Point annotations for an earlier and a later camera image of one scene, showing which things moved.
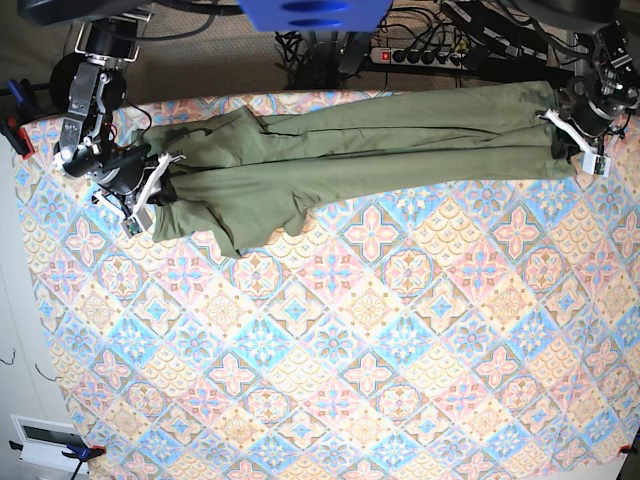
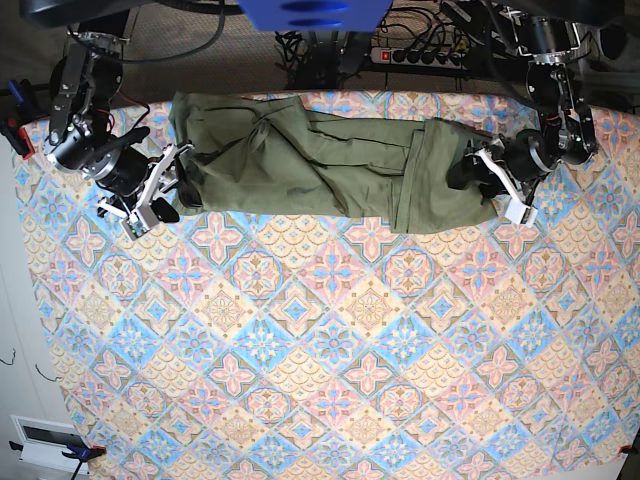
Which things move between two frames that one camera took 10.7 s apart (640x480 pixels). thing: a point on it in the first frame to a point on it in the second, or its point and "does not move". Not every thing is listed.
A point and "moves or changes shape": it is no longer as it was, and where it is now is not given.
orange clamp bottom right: [628, 449] does not move
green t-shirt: [234, 169] moves or changes shape
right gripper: [589, 119] to [527, 154]
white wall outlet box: [43, 443] does not move
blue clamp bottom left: [80, 452] does not move
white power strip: [416, 57] does not move
